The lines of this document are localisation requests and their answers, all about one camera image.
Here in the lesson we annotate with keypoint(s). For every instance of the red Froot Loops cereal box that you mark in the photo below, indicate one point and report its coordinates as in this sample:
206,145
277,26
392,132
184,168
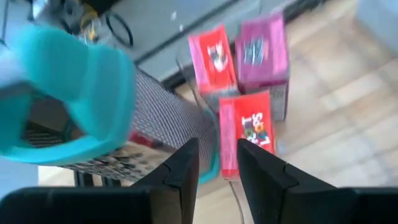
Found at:
245,109

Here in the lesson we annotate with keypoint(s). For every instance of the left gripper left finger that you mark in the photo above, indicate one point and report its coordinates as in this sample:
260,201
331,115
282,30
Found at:
174,193

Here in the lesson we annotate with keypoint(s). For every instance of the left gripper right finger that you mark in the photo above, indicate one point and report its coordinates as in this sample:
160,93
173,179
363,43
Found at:
280,199

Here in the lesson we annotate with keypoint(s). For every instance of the magenta Raisin Bran cereal box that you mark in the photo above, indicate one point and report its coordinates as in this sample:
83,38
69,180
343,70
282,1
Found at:
264,62

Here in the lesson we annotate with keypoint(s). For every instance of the small red cereal box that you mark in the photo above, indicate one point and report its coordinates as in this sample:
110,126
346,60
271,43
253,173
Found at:
214,59

